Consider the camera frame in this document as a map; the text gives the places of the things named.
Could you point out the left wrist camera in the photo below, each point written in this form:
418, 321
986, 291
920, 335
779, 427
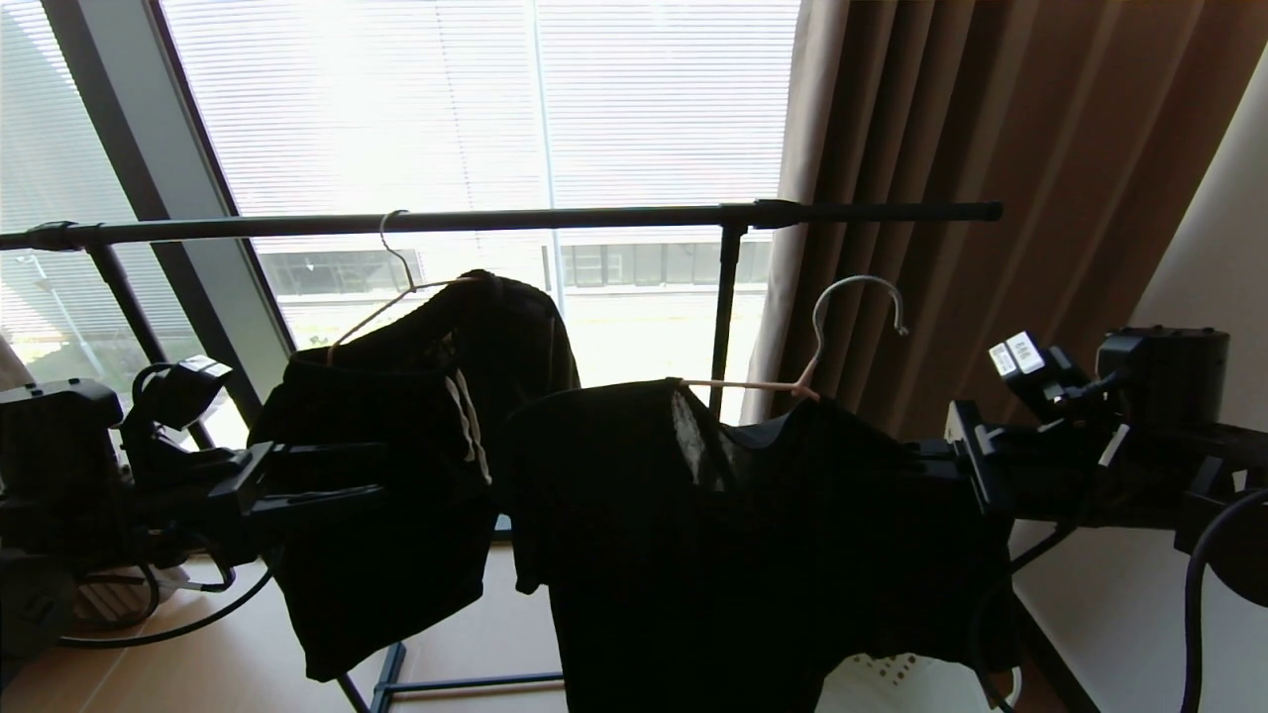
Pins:
178, 391

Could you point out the white laundry basket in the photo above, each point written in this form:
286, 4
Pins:
892, 688

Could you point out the window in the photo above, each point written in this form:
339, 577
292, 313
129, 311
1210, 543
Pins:
446, 99

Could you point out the pink clothes hanger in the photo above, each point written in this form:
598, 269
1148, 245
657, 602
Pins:
807, 388
410, 289

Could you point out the black clothes rack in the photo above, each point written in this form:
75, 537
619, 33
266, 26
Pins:
495, 218

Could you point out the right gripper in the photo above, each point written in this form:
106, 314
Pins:
1050, 475

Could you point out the black shorts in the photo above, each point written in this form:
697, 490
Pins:
396, 555

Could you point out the brown curtain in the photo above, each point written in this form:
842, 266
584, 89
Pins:
991, 149
129, 594

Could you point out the black mesh garment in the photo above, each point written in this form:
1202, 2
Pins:
743, 574

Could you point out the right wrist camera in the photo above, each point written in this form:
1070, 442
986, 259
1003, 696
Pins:
1035, 376

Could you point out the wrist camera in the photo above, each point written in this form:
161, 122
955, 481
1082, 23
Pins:
1035, 376
178, 391

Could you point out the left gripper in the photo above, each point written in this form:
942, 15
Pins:
198, 515

